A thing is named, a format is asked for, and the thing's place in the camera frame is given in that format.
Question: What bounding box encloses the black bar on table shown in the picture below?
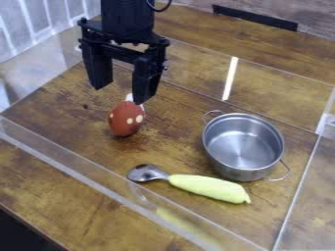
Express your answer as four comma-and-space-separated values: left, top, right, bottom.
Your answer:
212, 4, 298, 31

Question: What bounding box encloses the silver metal pot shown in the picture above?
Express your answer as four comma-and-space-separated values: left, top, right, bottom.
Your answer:
201, 110, 290, 182

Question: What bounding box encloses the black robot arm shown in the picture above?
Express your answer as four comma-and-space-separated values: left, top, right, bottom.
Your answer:
77, 0, 170, 105

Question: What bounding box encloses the spoon with yellow handle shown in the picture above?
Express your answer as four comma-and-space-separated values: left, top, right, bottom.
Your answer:
126, 164, 250, 204

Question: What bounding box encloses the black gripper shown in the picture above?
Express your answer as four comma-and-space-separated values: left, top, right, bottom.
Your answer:
77, 18, 169, 105

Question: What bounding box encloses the clear acrylic enclosure wall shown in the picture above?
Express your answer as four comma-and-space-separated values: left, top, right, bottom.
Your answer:
0, 6, 335, 251

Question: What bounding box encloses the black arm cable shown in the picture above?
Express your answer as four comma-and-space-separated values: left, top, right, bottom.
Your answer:
145, 0, 173, 14

